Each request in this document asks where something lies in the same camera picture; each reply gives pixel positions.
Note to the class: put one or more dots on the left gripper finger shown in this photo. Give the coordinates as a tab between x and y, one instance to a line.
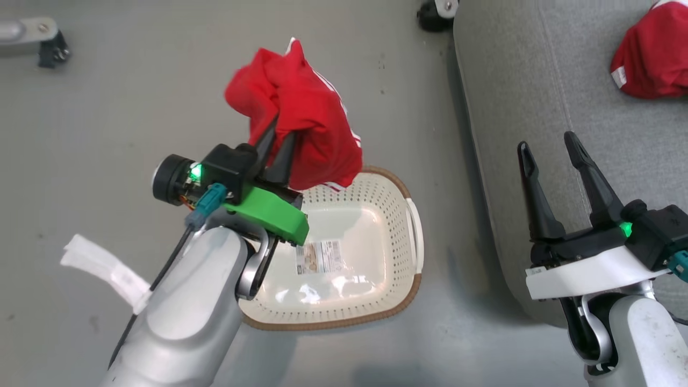
266	145
284	161

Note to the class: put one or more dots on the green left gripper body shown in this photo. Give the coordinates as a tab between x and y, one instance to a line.
269	215

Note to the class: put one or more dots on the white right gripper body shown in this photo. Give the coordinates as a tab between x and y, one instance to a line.
586	269

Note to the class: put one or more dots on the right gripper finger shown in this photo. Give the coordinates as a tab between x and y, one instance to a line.
599	188
540	204

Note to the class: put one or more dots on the red cloth garment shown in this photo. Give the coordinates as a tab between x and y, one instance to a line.
312	107

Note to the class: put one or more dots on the red shirt with white stripes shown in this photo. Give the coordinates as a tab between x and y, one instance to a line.
656	54

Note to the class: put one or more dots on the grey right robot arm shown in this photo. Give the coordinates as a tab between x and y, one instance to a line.
639	344

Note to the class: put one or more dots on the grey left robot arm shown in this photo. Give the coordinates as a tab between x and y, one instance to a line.
188	312

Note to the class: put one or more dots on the grey fabric sofa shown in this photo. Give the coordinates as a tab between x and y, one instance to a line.
537	80

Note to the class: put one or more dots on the printed paper label sticker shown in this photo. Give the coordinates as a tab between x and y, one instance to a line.
318	258

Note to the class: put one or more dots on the white perforated laundry basket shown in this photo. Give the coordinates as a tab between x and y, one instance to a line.
349	301

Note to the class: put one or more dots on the grey bent partition leg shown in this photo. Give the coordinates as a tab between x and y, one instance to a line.
21	35

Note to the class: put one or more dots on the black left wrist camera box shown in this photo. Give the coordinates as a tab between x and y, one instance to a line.
231	164

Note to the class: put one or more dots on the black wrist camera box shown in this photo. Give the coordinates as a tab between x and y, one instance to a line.
658	231
231	164

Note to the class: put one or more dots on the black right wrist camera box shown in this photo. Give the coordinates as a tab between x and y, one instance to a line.
658	231

